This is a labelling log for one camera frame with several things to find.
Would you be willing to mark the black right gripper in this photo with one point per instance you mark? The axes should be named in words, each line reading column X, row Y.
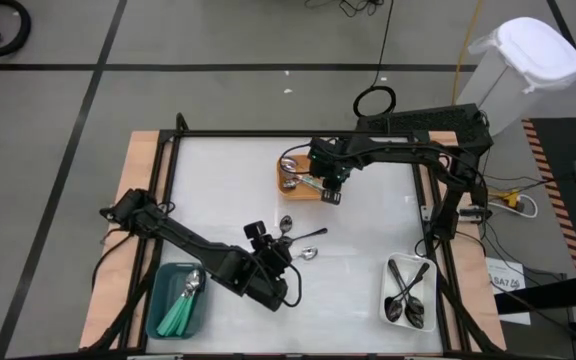
column 330, row 160

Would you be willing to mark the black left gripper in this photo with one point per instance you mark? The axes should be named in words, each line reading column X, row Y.
column 268, row 270

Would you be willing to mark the orange plastic bin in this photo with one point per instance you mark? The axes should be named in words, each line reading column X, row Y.
column 300, row 194

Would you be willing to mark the white plastic bin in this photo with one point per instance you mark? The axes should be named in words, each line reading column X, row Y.
column 384, row 285

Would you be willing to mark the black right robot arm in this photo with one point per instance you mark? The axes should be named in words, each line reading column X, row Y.
column 418, row 152

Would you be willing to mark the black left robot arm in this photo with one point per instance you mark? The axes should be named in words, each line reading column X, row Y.
column 183, row 240

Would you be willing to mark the teal plastic bin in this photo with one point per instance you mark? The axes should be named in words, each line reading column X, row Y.
column 165, row 285

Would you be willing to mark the yellow plug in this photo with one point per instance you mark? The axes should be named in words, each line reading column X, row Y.
column 510, row 196

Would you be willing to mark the white paper label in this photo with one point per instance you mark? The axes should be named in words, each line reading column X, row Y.
column 505, row 272

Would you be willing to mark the white lidded trash can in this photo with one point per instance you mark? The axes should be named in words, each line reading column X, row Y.
column 533, row 55

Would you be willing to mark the black hazard striped mat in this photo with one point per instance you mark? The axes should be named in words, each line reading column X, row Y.
column 563, row 145

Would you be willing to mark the black metal beam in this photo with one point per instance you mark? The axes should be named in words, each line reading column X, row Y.
column 543, row 300

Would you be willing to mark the black table frame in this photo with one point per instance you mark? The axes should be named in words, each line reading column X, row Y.
column 243, row 134

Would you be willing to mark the silver metal bracket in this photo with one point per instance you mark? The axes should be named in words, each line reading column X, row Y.
column 107, row 215
column 425, row 212

